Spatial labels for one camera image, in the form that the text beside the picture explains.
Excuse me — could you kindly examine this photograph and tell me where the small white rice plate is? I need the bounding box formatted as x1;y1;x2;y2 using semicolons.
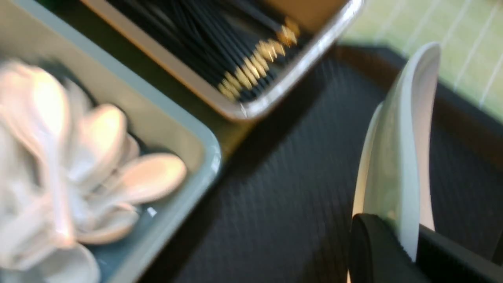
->
352;42;441;261

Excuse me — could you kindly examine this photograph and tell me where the green grid table mat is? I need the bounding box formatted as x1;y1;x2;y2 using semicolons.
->
338;0;503;122

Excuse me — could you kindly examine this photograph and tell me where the blue-grey plastic bin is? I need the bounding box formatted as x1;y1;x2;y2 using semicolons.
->
1;0;221;283

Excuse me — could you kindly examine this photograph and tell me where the black chopsticks pile in bin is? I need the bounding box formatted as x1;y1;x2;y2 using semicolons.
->
110;0;301;103

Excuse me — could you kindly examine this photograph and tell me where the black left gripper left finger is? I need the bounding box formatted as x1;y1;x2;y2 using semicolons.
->
349;213;430;283

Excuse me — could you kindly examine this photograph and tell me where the black serving tray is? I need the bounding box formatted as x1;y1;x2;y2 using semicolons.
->
138;45;503;283

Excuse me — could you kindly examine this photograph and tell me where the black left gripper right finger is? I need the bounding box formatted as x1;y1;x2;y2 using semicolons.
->
417;224;503;283

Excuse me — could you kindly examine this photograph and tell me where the white spoons pile in bin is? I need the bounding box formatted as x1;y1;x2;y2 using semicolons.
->
1;60;187;283

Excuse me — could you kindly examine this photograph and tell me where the brown plastic bin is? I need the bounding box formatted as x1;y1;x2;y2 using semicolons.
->
83;0;365;121

